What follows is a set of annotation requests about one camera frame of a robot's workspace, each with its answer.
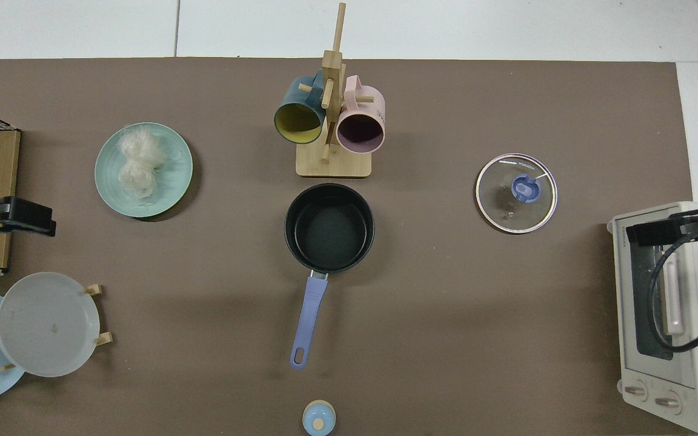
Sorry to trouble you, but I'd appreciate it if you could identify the white vermicelli bundle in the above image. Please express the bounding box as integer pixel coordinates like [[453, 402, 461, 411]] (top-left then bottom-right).
[[117, 128, 168, 200]]

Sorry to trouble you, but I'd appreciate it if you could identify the glass lid blue knob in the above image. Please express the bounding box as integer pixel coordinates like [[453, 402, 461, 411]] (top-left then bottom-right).
[[476, 153, 559, 234]]

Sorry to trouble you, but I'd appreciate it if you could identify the wooden plate rack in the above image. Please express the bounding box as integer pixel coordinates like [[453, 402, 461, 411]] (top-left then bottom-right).
[[0, 283, 113, 372]]

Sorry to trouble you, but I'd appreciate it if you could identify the translucent white plate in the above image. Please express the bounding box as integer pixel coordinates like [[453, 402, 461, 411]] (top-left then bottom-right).
[[0, 272, 101, 378]]

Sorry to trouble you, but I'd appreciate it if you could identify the pale green plate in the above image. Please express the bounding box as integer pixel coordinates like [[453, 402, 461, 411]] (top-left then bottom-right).
[[95, 122, 194, 218]]

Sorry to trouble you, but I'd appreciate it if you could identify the brown table cloth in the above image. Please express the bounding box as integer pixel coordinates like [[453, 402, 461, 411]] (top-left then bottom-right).
[[0, 58, 694, 436]]

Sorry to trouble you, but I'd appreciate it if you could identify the dark teal cup yellow inside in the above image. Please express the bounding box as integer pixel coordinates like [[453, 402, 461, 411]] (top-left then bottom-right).
[[274, 73, 328, 145]]

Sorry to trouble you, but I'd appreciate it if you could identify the wooden cup stand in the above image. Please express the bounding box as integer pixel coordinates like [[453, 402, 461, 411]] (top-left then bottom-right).
[[296, 2, 374, 179]]

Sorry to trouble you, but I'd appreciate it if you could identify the pink cup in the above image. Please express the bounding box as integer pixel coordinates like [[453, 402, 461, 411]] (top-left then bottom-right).
[[336, 75, 386, 154]]

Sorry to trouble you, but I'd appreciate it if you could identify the small blue round thing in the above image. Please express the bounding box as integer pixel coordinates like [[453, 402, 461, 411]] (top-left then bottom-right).
[[302, 400, 337, 436]]

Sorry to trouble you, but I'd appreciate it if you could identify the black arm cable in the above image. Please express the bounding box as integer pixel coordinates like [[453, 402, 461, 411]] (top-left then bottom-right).
[[648, 233, 698, 353]]

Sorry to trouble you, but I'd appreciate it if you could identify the black pot blue handle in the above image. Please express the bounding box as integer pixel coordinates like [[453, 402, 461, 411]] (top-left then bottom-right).
[[284, 183, 376, 370]]

